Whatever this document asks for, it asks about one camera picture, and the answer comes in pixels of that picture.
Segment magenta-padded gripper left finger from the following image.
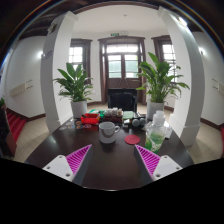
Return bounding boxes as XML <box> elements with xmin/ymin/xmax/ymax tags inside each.
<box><xmin>42</xmin><ymin>143</ymin><xmax>94</xmax><ymax>186</ymax></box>

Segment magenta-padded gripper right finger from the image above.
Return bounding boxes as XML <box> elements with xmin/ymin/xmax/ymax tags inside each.
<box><xmin>133</xmin><ymin>144</ymin><xmax>184</xmax><ymax>186</ymax></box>

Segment clear green-labelled drink bottle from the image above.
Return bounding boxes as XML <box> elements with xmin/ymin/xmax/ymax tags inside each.
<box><xmin>144</xmin><ymin>110</ymin><xmax>168</xmax><ymax>154</ymax></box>

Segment flat round red coaster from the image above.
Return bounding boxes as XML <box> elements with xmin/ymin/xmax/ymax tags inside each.
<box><xmin>124</xmin><ymin>134</ymin><xmax>141</xmax><ymax>146</ymax></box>

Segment group of round stickers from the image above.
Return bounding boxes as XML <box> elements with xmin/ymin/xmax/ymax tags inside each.
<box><xmin>59</xmin><ymin>119</ymin><xmax>93</xmax><ymax>131</ymax></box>

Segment printed paper sheet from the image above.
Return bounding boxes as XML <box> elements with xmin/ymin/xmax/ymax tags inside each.
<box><xmin>163</xmin><ymin>124</ymin><xmax>174</xmax><ymax>139</ymax></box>

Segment white ceramic mug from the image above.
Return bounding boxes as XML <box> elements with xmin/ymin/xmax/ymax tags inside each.
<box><xmin>98</xmin><ymin>121</ymin><xmax>121</xmax><ymax>145</ymax></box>

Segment red plastic box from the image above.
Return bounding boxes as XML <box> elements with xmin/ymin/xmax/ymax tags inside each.
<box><xmin>80</xmin><ymin>112</ymin><xmax>101</xmax><ymax>126</ymax></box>

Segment black chair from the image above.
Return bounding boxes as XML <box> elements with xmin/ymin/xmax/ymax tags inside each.
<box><xmin>107</xmin><ymin>87</ymin><xmax>138</xmax><ymax>113</ymax></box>

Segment red carpeted stairs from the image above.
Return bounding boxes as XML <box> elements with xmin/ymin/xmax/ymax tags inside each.
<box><xmin>5</xmin><ymin>109</ymin><xmax>27</xmax><ymax>143</ymax></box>

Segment small potted leafy plant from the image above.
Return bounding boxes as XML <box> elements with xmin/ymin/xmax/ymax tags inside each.
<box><xmin>53</xmin><ymin>62</ymin><xmax>95</xmax><ymax>119</ymax></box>

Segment large potted leafy plant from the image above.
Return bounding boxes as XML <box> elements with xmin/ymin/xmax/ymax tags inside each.
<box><xmin>135</xmin><ymin>51</ymin><xmax>191</xmax><ymax>122</ymax></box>

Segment brown wooden glazed door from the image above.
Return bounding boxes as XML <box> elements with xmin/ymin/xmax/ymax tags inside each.
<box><xmin>98</xmin><ymin>35</ymin><xmax>148</xmax><ymax>104</ymax></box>

